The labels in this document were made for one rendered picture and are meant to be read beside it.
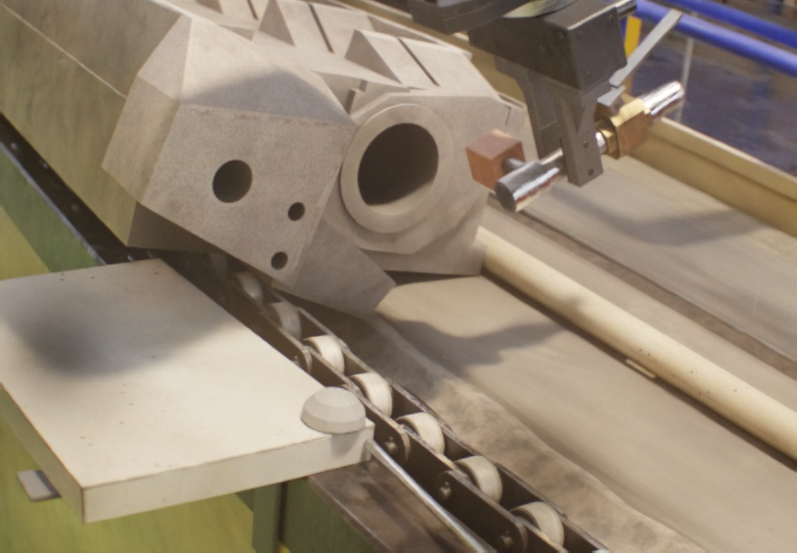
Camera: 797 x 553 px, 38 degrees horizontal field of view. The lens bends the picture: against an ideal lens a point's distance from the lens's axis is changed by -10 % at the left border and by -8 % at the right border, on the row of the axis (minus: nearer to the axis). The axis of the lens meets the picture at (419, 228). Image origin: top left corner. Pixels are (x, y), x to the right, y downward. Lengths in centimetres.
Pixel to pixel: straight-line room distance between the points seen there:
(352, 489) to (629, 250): 64
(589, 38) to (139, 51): 38
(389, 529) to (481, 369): 30
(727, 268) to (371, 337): 46
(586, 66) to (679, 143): 79
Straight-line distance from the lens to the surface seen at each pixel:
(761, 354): 117
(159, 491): 74
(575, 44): 85
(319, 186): 97
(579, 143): 94
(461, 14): 84
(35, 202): 128
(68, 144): 116
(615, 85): 98
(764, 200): 156
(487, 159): 97
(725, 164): 159
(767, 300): 129
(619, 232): 140
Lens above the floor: 118
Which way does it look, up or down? 19 degrees down
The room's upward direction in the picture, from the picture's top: 8 degrees clockwise
